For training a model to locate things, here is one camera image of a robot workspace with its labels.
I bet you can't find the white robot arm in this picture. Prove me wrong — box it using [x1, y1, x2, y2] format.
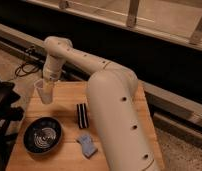
[43, 36, 160, 171]

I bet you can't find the black chair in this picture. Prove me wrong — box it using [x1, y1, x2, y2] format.
[0, 81, 24, 170]

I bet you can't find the dark patterned bowl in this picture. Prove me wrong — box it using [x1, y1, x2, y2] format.
[23, 117, 62, 154]

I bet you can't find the black white striped block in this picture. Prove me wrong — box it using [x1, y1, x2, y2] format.
[77, 103, 89, 129]

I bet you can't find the wooden table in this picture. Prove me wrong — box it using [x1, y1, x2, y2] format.
[5, 80, 166, 171]

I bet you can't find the black cable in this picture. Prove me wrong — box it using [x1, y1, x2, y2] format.
[8, 46, 48, 81]

